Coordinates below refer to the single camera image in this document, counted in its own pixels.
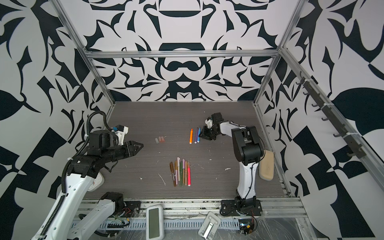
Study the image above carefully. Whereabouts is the small white device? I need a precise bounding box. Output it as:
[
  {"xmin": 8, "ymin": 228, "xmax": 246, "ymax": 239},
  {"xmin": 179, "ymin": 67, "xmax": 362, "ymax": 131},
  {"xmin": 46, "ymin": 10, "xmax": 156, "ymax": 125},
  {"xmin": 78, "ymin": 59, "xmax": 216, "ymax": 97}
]
[{"xmin": 198, "ymin": 212, "xmax": 221, "ymax": 240}]

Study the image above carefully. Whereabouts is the blue highlighter pen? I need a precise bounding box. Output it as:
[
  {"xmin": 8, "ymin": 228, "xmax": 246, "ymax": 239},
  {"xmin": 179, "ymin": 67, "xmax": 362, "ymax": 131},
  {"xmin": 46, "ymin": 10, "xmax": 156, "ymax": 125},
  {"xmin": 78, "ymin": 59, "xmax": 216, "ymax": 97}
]
[{"xmin": 196, "ymin": 128, "xmax": 201, "ymax": 143}]

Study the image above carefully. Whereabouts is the pink cap brown marker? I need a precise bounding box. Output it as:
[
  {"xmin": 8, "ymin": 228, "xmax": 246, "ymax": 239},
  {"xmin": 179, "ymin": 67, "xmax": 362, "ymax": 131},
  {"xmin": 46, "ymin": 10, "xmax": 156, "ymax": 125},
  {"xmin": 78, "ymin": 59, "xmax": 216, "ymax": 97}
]
[{"xmin": 182, "ymin": 159, "xmax": 186, "ymax": 186}]

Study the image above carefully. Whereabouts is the pink cap cream marker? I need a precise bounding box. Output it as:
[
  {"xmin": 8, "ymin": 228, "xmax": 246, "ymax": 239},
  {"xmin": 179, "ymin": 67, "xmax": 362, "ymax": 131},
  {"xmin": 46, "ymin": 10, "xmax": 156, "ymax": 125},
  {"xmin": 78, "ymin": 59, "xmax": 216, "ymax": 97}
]
[{"xmin": 176, "ymin": 157, "xmax": 181, "ymax": 185}]

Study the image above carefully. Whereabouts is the red highlighter pen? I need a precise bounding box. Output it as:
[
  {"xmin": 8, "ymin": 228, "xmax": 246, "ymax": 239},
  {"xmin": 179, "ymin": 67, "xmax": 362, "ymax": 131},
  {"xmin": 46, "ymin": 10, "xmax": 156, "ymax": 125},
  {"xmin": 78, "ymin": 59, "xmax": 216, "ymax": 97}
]
[{"xmin": 187, "ymin": 162, "xmax": 191, "ymax": 187}]

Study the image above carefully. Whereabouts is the white tablet device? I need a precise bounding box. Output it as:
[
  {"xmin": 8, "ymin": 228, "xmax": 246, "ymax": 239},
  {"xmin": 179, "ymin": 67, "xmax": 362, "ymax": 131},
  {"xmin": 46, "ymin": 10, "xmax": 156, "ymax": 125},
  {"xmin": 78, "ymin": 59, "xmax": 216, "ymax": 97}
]
[{"xmin": 146, "ymin": 205, "xmax": 165, "ymax": 240}]

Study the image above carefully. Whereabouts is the white square timer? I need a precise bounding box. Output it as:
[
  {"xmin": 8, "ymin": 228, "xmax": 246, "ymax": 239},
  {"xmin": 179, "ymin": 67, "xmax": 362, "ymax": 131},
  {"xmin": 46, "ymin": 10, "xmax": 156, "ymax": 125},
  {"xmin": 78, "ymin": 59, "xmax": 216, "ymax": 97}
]
[{"xmin": 88, "ymin": 173, "xmax": 105, "ymax": 192}]

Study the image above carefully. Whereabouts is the black wall hook rail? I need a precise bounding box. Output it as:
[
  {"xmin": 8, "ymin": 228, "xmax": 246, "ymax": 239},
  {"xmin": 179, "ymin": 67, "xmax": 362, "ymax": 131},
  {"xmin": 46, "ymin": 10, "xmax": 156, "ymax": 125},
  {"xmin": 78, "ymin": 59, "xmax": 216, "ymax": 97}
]
[{"xmin": 298, "ymin": 72, "xmax": 371, "ymax": 159}]

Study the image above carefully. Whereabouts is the brown marker pen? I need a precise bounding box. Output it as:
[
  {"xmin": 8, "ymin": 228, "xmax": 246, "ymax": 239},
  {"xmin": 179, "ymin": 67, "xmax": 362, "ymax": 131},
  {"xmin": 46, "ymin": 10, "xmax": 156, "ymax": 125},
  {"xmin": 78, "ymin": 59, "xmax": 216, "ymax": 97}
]
[{"xmin": 170, "ymin": 162, "xmax": 177, "ymax": 187}]

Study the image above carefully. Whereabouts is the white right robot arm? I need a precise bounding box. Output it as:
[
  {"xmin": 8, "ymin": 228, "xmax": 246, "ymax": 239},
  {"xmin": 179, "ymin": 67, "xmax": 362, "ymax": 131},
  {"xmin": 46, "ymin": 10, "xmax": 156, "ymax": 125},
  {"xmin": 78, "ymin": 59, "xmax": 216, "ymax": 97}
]
[{"xmin": 199, "ymin": 113, "xmax": 265, "ymax": 217}]

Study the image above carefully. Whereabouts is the purple highlighter pen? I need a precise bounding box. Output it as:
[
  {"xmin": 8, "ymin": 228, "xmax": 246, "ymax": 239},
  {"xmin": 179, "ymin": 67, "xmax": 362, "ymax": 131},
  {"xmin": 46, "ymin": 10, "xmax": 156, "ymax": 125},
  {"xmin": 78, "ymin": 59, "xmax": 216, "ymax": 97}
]
[{"xmin": 194, "ymin": 128, "xmax": 199, "ymax": 144}]

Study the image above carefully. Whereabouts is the tan marker pen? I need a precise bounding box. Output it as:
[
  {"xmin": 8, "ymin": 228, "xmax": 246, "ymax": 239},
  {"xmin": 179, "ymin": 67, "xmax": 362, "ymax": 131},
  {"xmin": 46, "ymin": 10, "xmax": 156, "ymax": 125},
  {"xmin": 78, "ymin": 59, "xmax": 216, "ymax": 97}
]
[{"xmin": 185, "ymin": 161, "xmax": 188, "ymax": 186}]

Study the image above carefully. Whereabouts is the orange highlighter pen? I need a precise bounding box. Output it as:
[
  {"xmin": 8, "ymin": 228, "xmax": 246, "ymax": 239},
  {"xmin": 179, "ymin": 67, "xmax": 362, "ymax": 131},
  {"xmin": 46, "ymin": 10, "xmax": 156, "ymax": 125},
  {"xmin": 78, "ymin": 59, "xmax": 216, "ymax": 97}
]
[{"xmin": 189, "ymin": 129, "xmax": 194, "ymax": 145}]

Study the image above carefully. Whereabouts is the beige whiteboard eraser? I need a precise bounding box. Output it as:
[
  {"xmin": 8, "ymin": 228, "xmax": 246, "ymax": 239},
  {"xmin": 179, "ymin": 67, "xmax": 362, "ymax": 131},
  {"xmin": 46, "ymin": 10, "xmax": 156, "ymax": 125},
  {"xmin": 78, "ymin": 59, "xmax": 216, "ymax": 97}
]
[{"xmin": 259, "ymin": 150, "xmax": 275, "ymax": 181}]

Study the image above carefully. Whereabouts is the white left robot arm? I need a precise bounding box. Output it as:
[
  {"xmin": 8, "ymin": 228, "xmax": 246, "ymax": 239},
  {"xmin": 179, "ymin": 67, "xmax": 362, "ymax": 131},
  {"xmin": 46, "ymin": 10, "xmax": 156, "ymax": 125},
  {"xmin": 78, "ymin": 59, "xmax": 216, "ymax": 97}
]
[{"xmin": 33, "ymin": 111, "xmax": 144, "ymax": 240}]

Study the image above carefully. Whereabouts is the green marker pen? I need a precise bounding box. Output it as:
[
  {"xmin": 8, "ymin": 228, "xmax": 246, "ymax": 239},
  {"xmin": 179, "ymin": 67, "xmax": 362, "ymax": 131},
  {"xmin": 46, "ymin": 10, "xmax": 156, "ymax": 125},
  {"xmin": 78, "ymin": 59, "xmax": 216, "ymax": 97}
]
[{"xmin": 180, "ymin": 161, "xmax": 183, "ymax": 186}]

